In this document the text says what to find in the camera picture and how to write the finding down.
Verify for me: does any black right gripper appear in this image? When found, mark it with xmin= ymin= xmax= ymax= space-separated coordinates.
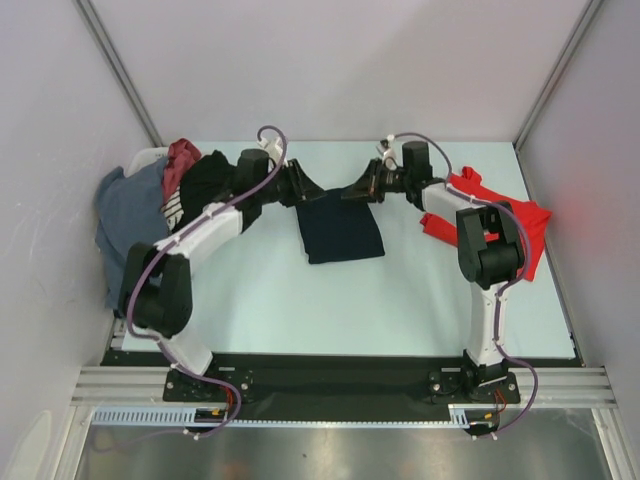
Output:
xmin=343 ymin=158 xmax=413 ymax=204

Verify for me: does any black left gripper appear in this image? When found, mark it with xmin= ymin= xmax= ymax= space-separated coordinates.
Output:
xmin=256 ymin=160 xmax=324 ymax=209

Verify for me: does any navy tank top red trim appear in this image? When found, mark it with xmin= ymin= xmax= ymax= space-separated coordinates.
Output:
xmin=296 ymin=189 xmax=385 ymax=265

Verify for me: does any grey-blue tank top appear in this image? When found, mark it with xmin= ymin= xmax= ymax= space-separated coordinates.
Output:
xmin=93 ymin=157 xmax=169 ymax=311

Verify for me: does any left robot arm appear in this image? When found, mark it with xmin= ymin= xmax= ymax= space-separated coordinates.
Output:
xmin=119 ymin=147 xmax=326 ymax=400

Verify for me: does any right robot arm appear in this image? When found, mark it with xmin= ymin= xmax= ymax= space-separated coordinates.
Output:
xmin=342 ymin=135 xmax=530 ymax=401

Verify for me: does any maroon tank top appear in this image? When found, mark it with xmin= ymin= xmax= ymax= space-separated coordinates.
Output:
xmin=162 ymin=138 xmax=202 ymax=203

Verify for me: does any striped white black tank top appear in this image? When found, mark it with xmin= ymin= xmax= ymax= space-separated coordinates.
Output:
xmin=161 ymin=186 xmax=185 ymax=233

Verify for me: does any white plastic laundry bin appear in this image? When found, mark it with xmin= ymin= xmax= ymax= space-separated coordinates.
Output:
xmin=125 ymin=147 xmax=168 ymax=177

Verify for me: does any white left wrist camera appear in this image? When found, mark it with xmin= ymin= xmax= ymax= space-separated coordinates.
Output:
xmin=257 ymin=137 xmax=284 ymax=162

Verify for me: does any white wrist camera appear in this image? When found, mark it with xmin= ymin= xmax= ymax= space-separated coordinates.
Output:
xmin=257 ymin=137 xmax=284 ymax=162
xmin=376 ymin=134 xmax=397 ymax=167

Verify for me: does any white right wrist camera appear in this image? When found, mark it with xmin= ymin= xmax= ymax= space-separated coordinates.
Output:
xmin=376 ymin=134 xmax=397 ymax=167

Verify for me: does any left aluminium corner post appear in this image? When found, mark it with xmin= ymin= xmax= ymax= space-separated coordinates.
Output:
xmin=73 ymin=0 xmax=164 ymax=147

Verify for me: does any aluminium corner post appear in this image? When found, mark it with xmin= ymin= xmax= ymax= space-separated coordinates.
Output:
xmin=73 ymin=0 xmax=164 ymax=147
xmin=513 ymin=0 xmax=606 ymax=154

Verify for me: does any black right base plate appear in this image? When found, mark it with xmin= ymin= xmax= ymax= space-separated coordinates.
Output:
xmin=427 ymin=369 xmax=521 ymax=405

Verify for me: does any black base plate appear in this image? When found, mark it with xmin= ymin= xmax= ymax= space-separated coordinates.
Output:
xmin=427 ymin=369 xmax=521 ymax=405
xmin=162 ymin=366 xmax=255 ymax=403

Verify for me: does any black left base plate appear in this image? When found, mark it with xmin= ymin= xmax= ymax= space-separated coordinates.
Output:
xmin=162 ymin=366 xmax=255 ymax=403

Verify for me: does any grey slotted cable duct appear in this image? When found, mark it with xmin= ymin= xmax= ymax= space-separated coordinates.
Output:
xmin=91 ymin=404 xmax=506 ymax=431

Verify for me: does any right aluminium corner post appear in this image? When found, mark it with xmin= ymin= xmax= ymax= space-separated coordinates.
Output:
xmin=513 ymin=0 xmax=606 ymax=154

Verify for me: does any aluminium frame rail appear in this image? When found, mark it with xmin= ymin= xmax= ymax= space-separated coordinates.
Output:
xmin=71 ymin=367 xmax=617 ymax=409

